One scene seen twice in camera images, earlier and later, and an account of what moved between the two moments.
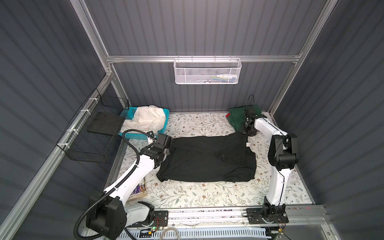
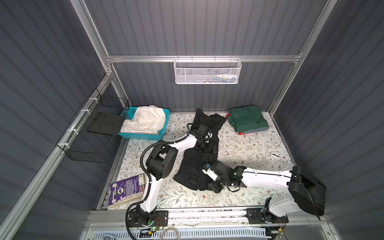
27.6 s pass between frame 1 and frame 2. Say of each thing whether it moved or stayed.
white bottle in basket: stayed
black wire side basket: stayed
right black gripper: moved
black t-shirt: moved
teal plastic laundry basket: stayed
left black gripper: moved
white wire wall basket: stayed
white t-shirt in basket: stayed
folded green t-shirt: stayed
